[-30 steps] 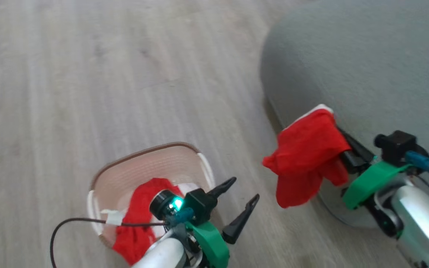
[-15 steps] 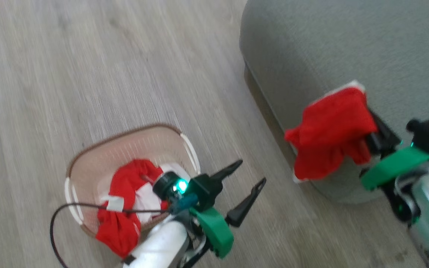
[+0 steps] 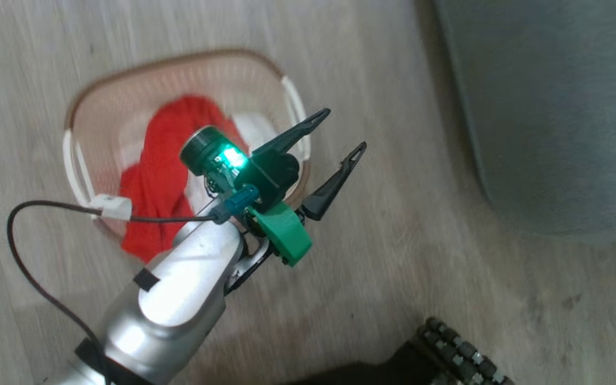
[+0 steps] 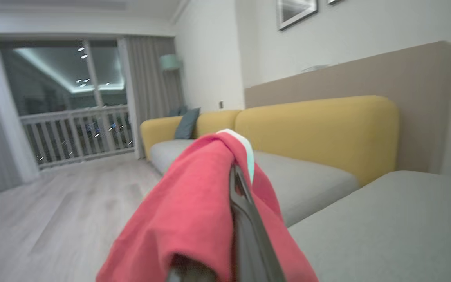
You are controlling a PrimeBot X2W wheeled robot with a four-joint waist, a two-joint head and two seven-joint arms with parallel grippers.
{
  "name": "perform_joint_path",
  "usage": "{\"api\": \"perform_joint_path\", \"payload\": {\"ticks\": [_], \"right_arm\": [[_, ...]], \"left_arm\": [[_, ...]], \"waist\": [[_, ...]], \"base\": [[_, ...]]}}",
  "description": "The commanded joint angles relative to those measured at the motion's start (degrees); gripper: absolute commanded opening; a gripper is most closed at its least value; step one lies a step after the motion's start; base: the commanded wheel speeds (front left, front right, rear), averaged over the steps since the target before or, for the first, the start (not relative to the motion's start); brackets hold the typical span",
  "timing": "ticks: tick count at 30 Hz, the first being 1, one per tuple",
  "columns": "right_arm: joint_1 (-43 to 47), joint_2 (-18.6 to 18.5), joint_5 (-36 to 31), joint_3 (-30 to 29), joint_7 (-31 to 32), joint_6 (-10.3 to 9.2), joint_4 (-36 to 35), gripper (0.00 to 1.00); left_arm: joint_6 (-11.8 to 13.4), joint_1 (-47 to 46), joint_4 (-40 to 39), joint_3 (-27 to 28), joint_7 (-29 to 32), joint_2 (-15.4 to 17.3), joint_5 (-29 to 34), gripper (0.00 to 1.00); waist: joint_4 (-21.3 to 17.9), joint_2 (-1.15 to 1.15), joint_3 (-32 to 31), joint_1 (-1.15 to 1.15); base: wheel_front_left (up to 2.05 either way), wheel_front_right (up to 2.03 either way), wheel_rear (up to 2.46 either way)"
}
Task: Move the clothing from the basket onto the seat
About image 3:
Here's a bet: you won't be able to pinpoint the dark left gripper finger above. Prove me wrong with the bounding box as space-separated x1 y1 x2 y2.
252 108 332 157
301 142 367 221

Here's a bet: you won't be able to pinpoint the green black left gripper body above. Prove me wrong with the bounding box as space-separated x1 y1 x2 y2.
225 152 313 296

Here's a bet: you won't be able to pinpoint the white clothing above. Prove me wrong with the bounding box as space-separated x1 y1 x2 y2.
188 111 289 215

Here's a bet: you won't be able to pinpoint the red clothing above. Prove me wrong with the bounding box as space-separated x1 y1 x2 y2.
119 95 251 264

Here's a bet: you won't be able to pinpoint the grey sofa seat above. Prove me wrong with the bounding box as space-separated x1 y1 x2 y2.
433 0 616 245

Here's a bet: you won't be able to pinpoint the black roller wheel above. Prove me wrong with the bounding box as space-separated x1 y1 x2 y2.
414 317 515 385

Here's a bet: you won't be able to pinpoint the pink laundry basket white handles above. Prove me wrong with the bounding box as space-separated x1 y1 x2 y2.
62 49 313 248

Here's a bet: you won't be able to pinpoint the white cable tag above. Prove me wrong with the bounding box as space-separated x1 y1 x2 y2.
89 194 133 221

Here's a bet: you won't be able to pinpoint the thin black cable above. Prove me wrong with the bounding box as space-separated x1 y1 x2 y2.
7 184 260 385

